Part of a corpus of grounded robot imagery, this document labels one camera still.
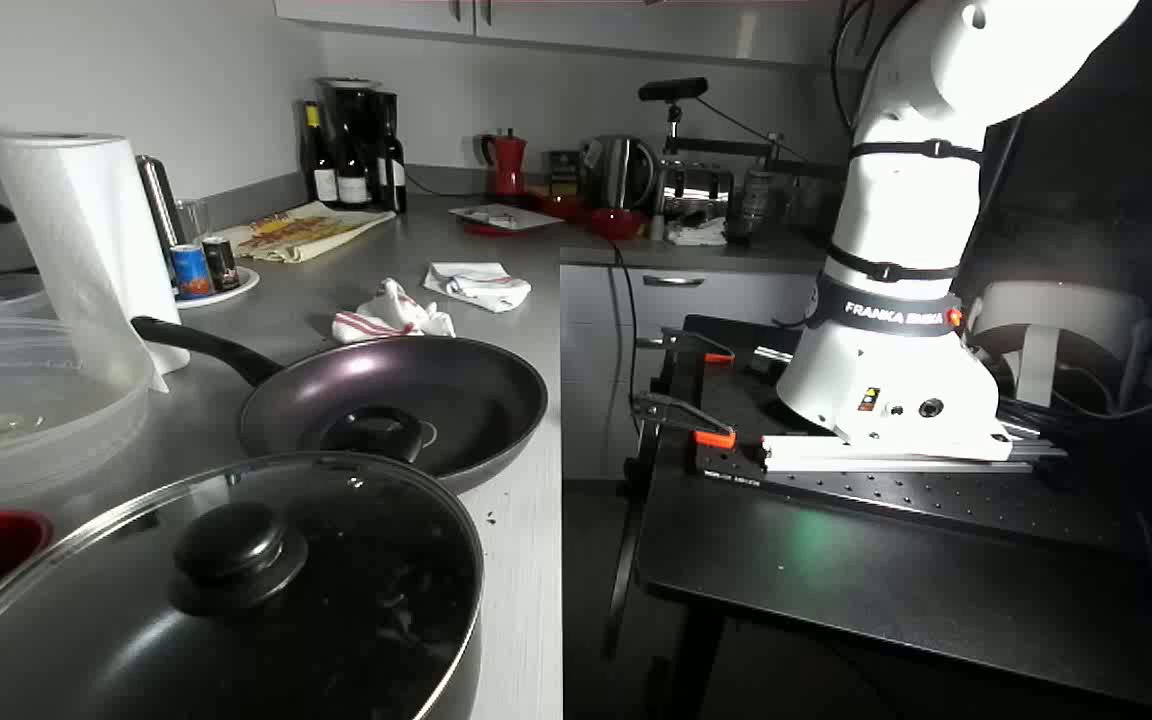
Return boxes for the white paper towel roll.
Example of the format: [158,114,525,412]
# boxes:
[0,128,191,379]

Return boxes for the dark purple frying pan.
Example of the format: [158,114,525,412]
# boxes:
[127,313,552,498]

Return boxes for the white round plate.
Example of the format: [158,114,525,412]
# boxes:
[172,265,263,313]

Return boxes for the steel lever juicer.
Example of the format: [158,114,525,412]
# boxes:
[636,71,808,252]

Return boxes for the flat plate with paper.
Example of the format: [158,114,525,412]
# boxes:
[449,197,570,242]

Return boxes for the grey wall cabinet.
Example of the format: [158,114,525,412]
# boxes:
[271,0,859,68]

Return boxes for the black robot table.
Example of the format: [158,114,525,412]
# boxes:
[631,313,1152,718]

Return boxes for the black clamp orange trigger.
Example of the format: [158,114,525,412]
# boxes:
[625,392,743,459]
[662,325,743,374]

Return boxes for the glass lid black knob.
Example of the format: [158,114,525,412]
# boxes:
[0,447,488,720]

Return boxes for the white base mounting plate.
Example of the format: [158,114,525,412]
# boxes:
[757,427,1067,476]

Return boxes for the blue spice jar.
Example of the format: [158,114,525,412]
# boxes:
[164,242,218,303]

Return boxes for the clear plastic container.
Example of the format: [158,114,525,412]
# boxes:
[0,271,162,519]

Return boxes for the red bowl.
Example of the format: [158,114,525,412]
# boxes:
[571,201,650,244]

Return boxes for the grey drawer cabinet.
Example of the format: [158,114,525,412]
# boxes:
[556,255,829,483]

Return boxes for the white round device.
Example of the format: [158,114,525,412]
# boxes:
[970,276,1152,415]

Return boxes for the red moka pot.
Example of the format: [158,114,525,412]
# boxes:
[476,128,537,206]

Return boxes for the black cooking pot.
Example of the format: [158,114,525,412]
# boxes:
[412,575,488,720]

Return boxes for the black backdrop panel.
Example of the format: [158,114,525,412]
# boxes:
[974,0,1152,405]

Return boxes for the dark spice jar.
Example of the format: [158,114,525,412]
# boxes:
[200,236,248,298]

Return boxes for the steel kettle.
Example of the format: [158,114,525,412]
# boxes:
[582,131,664,215]

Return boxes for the black coffee machine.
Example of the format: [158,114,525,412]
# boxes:
[319,77,401,206]

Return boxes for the dark wine bottle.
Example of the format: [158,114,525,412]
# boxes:
[378,128,412,215]
[302,99,344,212]
[336,131,378,212]

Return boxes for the steel mill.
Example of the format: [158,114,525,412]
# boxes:
[133,153,191,255]

